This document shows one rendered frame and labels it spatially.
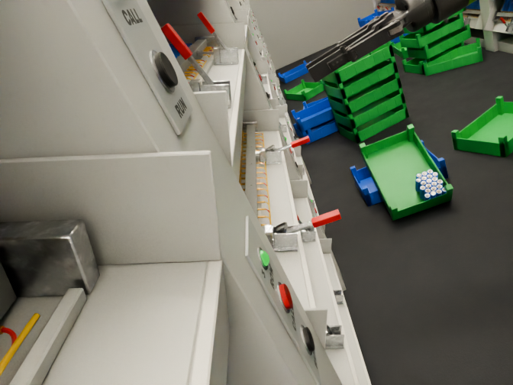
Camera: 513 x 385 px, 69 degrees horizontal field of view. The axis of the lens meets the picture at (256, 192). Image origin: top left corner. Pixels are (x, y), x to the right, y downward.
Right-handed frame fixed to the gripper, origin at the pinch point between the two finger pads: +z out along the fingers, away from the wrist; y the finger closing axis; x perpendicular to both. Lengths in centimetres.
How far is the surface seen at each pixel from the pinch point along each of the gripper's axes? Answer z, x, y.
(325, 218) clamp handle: 10.7, 6.8, 38.5
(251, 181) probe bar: 19.4, 3.6, 24.6
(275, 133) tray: 16.2, 8.4, -4.4
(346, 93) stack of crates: -9, 41, -100
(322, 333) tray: 14, 7, 54
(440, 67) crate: -67, 74, -150
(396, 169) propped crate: -8, 58, -47
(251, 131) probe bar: 19.7, 3.6, 0.4
